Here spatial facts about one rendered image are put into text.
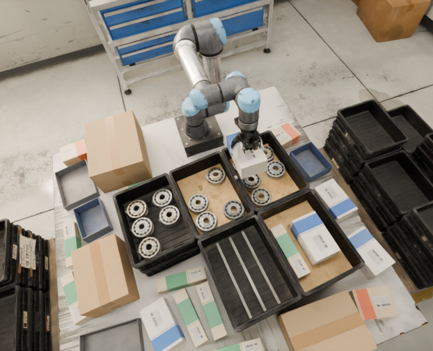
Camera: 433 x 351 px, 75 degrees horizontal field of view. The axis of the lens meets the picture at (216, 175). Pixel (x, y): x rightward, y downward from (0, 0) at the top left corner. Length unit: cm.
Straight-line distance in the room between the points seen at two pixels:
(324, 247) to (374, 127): 124
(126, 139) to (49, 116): 195
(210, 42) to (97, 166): 88
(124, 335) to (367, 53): 347
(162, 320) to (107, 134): 105
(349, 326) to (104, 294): 103
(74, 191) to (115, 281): 70
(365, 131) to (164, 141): 141
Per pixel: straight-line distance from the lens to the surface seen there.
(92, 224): 176
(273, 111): 200
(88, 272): 150
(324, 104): 310
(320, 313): 134
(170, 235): 144
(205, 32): 135
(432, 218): 212
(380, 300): 152
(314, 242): 133
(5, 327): 226
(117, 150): 170
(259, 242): 139
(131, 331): 154
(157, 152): 186
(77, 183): 194
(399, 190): 226
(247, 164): 121
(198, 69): 115
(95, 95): 354
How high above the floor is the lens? 216
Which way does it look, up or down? 60 degrees down
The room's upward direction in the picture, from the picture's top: 9 degrees counter-clockwise
